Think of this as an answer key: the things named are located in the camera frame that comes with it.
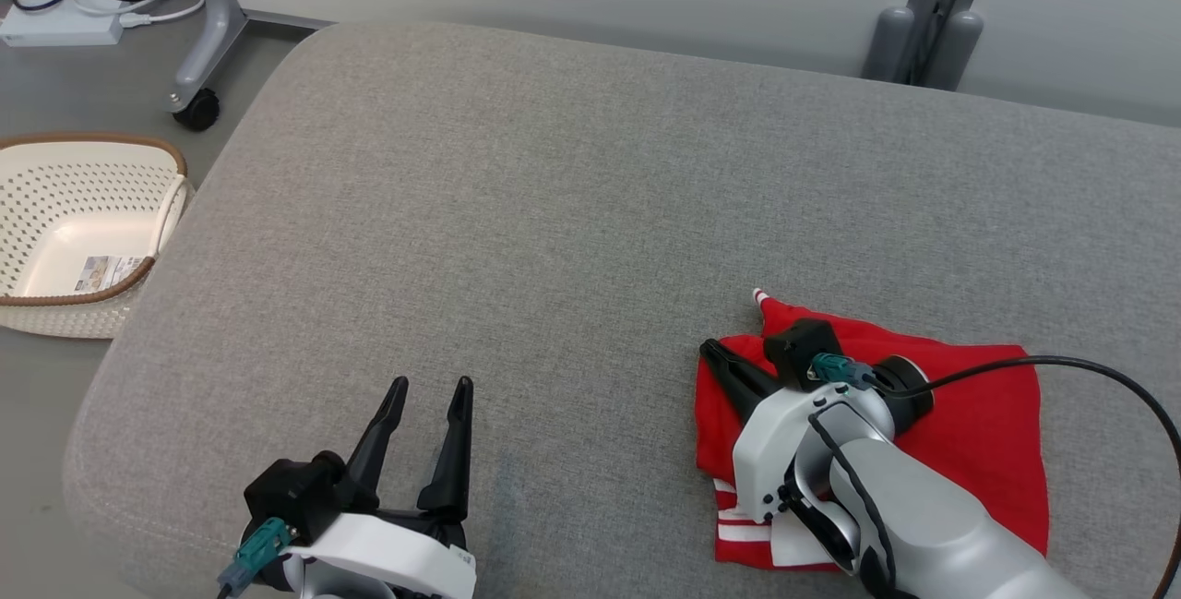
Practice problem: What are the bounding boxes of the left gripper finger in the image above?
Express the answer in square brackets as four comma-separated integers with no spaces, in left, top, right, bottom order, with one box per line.
[345,376,411,490]
[416,376,476,522]

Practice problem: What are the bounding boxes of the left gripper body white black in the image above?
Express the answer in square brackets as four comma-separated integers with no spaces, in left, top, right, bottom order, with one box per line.
[285,507,479,599]

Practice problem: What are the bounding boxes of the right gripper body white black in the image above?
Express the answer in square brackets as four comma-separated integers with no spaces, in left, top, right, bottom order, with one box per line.
[731,355,936,526]

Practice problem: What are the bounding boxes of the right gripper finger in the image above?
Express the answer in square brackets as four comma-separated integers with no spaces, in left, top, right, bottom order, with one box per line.
[698,338,781,425]

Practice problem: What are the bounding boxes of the red basketball jersey white sleeves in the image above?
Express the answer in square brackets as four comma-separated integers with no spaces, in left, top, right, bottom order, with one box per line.
[694,287,1052,573]

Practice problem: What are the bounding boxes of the paper label in basket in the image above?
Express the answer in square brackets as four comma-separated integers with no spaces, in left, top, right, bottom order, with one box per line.
[73,254,155,294]

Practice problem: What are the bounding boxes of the cream perforated laundry basket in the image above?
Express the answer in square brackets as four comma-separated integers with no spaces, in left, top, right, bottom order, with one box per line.
[0,132,196,341]

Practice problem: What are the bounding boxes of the grey cart leg with caster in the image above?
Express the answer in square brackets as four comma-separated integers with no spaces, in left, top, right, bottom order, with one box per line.
[165,0,334,132]

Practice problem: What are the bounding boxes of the white power strip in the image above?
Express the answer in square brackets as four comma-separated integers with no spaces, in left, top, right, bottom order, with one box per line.
[0,6,125,49]

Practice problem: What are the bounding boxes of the grey metal partition post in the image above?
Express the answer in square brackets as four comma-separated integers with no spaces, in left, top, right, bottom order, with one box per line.
[862,0,1006,91]

